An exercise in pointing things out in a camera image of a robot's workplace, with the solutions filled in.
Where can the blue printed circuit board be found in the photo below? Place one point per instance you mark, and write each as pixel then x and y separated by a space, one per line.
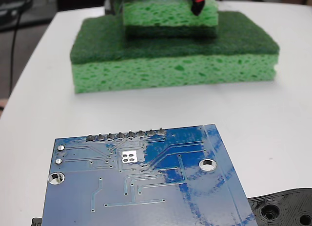
pixel 151 199

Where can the small green scrub sponge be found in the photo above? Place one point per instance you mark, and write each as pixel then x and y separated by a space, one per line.
pixel 158 14

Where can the black plastic holder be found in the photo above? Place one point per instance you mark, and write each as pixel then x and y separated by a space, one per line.
pixel 280 206

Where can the large green scrub sponge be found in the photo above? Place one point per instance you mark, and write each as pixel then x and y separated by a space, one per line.
pixel 170 70

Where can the dark background equipment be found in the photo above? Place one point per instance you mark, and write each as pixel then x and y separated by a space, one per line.
pixel 12 9

